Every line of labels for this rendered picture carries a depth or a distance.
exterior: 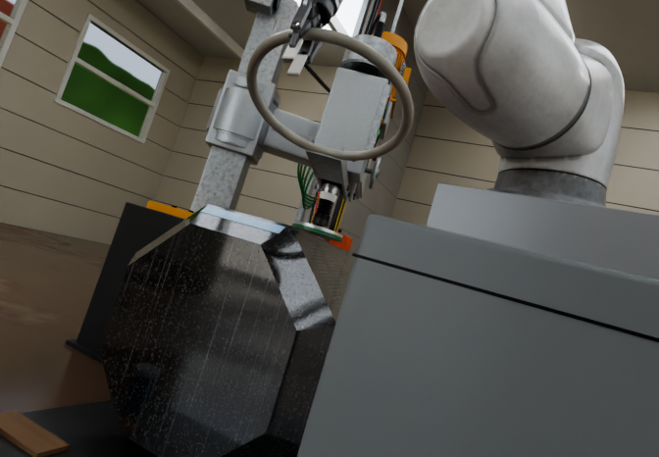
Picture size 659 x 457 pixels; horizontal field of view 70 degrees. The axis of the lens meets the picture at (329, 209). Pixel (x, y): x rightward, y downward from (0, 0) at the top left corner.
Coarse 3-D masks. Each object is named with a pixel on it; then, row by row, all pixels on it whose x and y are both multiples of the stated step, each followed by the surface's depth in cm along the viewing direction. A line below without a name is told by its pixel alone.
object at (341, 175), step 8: (312, 152) 152; (312, 160) 163; (320, 160) 159; (328, 160) 156; (336, 160) 153; (344, 160) 161; (312, 168) 174; (320, 168) 171; (328, 168) 167; (336, 168) 163; (344, 168) 169; (320, 176) 184; (328, 176) 180; (336, 176) 175; (344, 176) 177; (320, 184) 200; (344, 184) 187; (344, 192) 201
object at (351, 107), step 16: (336, 80) 193; (352, 80) 193; (368, 80) 192; (384, 80) 192; (336, 96) 192; (352, 96) 192; (368, 96) 191; (336, 112) 191; (352, 112) 191; (368, 112) 190; (320, 128) 191; (336, 128) 190; (352, 128) 190; (368, 128) 189; (320, 144) 190; (336, 144) 189; (352, 144) 189; (352, 176) 193
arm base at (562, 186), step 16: (512, 176) 69; (528, 176) 67; (544, 176) 65; (560, 176) 65; (576, 176) 64; (512, 192) 65; (528, 192) 65; (544, 192) 65; (560, 192) 64; (576, 192) 64; (592, 192) 65
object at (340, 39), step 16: (288, 32) 115; (320, 32) 112; (336, 32) 112; (256, 48) 124; (272, 48) 121; (352, 48) 113; (368, 48) 113; (256, 64) 127; (384, 64) 114; (256, 80) 134; (400, 80) 117; (256, 96) 139; (400, 96) 121; (400, 128) 132; (304, 144) 152; (384, 144) 141; (352, 160) 150
